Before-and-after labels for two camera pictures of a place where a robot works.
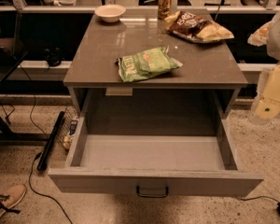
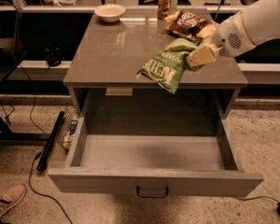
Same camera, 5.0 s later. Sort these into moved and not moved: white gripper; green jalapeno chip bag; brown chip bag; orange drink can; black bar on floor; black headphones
Moved: green jalapeno chip bag; white gripper
Not moved: black headphones; brown chip bag; black bar on floor; orange drink can
